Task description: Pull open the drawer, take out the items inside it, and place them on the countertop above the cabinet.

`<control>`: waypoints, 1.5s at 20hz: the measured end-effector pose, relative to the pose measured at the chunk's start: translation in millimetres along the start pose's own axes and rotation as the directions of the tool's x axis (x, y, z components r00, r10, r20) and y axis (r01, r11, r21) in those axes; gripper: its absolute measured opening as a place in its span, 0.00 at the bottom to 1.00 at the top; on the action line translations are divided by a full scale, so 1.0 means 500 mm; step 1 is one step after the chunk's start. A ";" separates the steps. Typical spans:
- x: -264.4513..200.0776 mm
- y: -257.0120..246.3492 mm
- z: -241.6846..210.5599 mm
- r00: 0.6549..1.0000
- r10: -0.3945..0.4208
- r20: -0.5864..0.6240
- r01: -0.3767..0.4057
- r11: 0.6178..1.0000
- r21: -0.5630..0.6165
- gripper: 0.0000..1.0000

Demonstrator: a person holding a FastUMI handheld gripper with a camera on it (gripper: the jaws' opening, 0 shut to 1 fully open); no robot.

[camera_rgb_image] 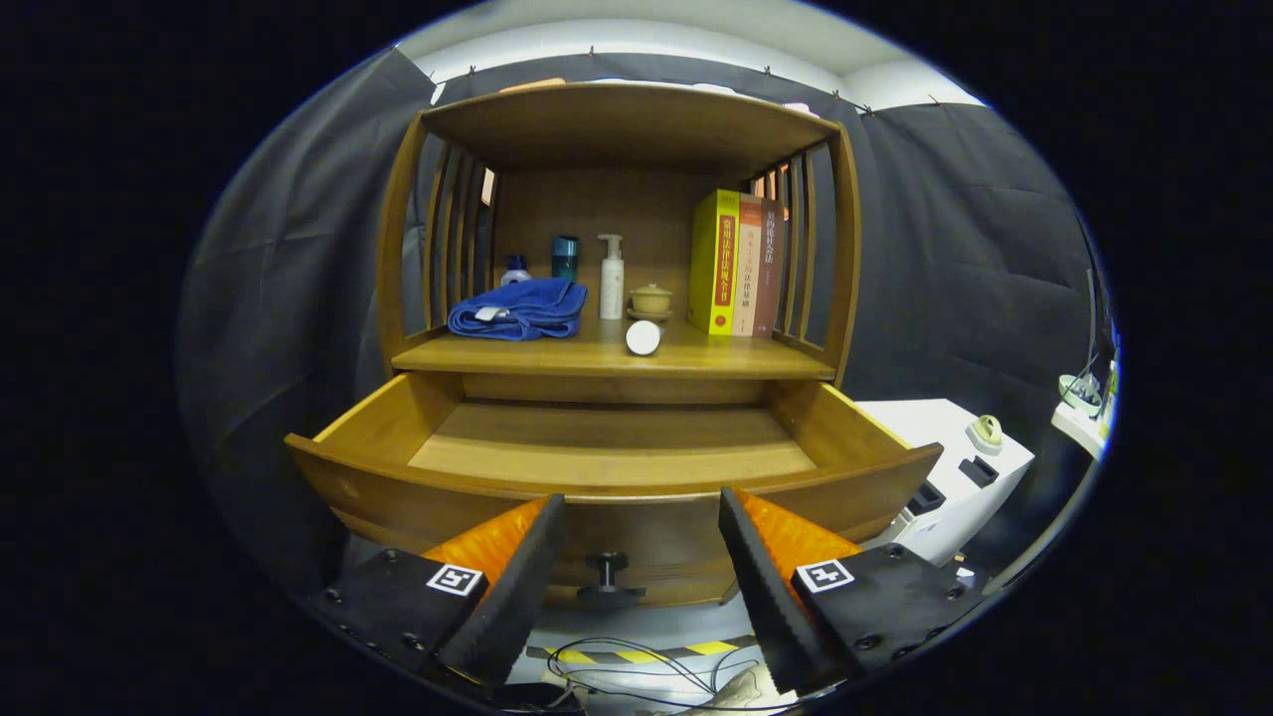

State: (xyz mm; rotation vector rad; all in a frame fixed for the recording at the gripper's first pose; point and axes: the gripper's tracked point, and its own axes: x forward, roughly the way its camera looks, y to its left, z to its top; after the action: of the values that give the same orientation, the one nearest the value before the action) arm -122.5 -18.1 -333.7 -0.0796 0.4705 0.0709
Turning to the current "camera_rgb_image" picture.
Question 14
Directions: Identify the blue towel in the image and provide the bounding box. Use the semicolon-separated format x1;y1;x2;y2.
448;277;589;342

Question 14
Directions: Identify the wooden countertop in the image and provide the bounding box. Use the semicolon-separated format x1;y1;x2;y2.
391;316;836;382

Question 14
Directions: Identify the white drawer unit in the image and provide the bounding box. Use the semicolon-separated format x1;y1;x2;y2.
855;398;1037;568

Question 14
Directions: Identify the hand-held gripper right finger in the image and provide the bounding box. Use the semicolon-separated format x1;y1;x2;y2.
718;485;991;697

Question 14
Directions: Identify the beige lidded bowl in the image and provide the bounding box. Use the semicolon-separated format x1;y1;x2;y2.
627;283;675;322

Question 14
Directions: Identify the white side table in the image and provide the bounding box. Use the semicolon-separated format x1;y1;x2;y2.
1051;393;1113;460

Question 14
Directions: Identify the yellow book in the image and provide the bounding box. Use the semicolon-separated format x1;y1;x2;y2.
688;190;743;336

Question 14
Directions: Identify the black floor cable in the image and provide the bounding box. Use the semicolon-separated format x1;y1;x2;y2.
545;636;797;713

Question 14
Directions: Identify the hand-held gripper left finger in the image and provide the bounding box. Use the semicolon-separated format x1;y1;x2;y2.
298;494;568;697

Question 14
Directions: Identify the white pump bottle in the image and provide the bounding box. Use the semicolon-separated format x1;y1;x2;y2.
597;234;627;321

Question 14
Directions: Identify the brown book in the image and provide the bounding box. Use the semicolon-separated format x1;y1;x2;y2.
754;197;787;337

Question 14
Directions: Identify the beige shoe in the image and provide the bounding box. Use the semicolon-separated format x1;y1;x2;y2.
686;664;787;713

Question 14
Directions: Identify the grey bowl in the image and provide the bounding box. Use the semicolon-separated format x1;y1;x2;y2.
1058;372;1105;417

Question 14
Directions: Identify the wooden drawer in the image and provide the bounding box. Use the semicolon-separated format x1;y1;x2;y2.
284;373;944;610

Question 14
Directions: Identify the yellow black floor tape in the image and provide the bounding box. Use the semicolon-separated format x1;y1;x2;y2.
527;636;742;665

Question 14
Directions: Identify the wooden cabinet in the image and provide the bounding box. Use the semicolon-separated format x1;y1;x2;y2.
376;80;862;409

